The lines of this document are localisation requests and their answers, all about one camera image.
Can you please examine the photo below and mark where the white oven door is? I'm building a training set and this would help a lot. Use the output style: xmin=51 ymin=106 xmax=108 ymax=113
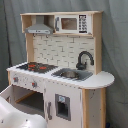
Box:
xmin=0 ymin=85 xmax=13 ymax=103

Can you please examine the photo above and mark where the red right stove knob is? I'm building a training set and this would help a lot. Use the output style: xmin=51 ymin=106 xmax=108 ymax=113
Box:
xmin=32 ymin=82 xmax=37 ymax=88

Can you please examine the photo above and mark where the grey ice dispenser panel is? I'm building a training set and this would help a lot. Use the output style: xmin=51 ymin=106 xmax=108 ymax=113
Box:
xmin=55 ymin=94 xmax=71 ymax=121

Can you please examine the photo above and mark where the grey cabinet door handle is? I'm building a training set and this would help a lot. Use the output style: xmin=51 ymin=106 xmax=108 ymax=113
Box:
xmin=47 ymin=102 xmax=52 ymax=120

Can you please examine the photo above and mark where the white toy microwave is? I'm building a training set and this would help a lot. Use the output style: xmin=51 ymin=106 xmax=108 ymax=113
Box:
xmin=55 ymin=14 xmax=92 ymax=34

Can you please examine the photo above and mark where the grey range hood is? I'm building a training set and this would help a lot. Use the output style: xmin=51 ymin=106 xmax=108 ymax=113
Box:
xmin=25 ymin=16 xmax=53 ymax=34

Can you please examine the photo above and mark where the grey toy sink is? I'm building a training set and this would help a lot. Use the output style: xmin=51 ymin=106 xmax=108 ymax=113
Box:
xmin=53 ymin=68 xmax=93 ymax=81

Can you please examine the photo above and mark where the wooden toy kitchen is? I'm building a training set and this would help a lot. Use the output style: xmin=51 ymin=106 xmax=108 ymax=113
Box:
xmin=5 ymin=10 xmax=116 ymax=128

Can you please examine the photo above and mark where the black toy faucet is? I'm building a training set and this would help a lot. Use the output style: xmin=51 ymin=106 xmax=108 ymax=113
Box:
xmin=76 ymin=51 xmax=94 ymax=70

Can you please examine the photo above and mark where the red left stove knob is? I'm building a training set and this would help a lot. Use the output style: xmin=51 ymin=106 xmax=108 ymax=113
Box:
xmin=12 ymin=76 xmax=19 ymax=83

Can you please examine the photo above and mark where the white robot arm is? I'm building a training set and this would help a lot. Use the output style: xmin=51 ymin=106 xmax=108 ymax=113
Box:
xmin=0 ymin=96 xmax=47 ymax=128

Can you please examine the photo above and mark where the red stove knob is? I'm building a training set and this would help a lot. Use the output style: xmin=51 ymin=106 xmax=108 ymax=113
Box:
xmin=12 ymin=76 xmax=19 ymax=83
xmin=32 ymin=82 xmax=37 ymax=88

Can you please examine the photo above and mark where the black toy stovetop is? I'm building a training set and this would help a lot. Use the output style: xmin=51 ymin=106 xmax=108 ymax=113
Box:
xmin=19 ymin=62 xmax=56 ymax=73

